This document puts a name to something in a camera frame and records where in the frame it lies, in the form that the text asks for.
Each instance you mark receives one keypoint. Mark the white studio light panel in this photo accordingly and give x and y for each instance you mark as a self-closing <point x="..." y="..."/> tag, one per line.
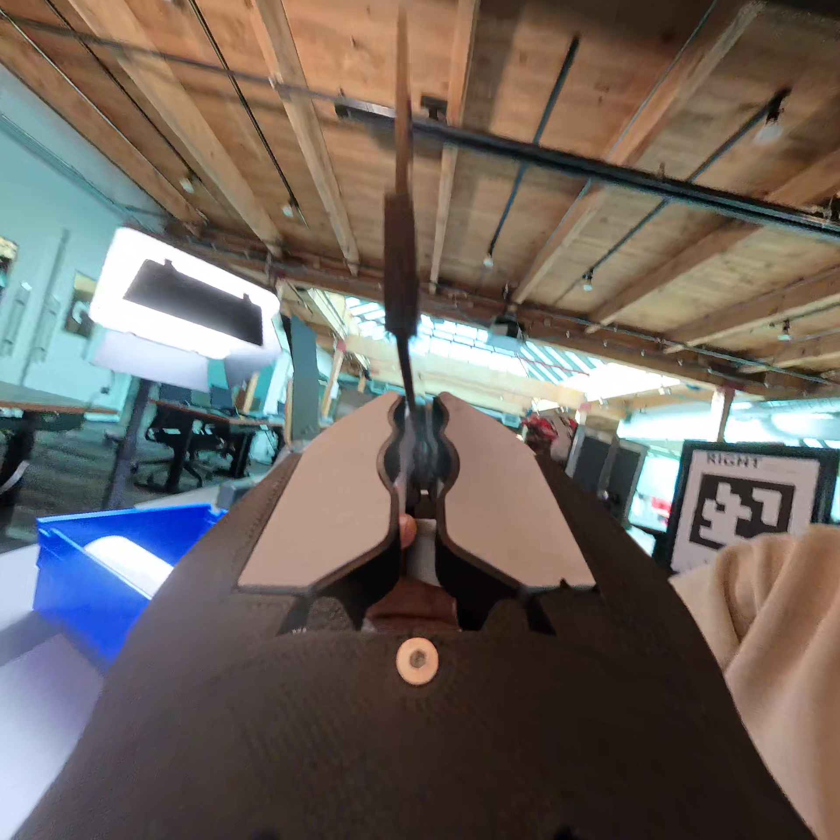
<point x="190" y="308"/>

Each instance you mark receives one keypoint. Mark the white tape roll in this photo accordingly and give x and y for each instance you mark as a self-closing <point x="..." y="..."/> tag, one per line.
<point x="131" y="564"/>

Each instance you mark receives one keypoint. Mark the black framed marker sign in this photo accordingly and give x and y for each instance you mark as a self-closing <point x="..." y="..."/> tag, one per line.
<point x="748" y="505"/>

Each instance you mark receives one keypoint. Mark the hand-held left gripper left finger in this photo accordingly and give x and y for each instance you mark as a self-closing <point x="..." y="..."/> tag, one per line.
<point x="328" y="518"/>

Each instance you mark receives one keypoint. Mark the grey light stand pole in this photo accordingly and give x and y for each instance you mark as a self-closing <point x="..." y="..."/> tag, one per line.
<point x="128" y="446"/>

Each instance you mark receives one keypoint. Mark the black plate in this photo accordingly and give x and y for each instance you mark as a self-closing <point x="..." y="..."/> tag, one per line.
<point x="400" y="262"/>

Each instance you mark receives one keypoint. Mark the framed wall poster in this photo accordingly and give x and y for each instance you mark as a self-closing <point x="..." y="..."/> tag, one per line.
<point x="80" y="305"/>

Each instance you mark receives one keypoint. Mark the blue plastic bin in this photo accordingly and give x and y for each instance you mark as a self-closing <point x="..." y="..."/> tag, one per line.
<point x="72" y="590"/>

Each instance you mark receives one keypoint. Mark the wooden office desk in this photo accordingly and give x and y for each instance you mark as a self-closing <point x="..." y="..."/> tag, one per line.
<point x="210" y="420"/>

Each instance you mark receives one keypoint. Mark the person in beige hoodie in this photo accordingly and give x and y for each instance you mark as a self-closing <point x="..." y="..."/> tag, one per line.
<point x="787" y="656"/>

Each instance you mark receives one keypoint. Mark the black ceiling track rail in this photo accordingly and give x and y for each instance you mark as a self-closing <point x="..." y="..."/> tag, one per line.
<point x="623" y="177"/>

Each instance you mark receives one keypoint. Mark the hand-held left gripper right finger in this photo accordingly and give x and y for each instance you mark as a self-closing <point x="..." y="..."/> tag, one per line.
<point x="512" y="518"/>

